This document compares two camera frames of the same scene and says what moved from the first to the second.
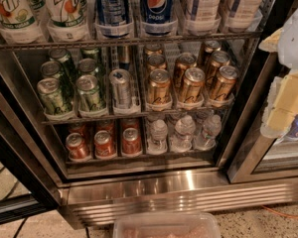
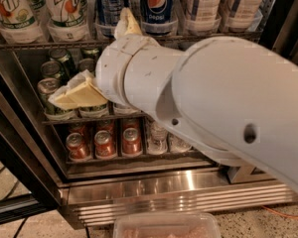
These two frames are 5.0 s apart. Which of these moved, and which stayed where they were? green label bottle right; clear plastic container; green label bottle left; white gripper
Moved: white gripper
Stayed: green label bottle left; clear plastic container; green label bottle right
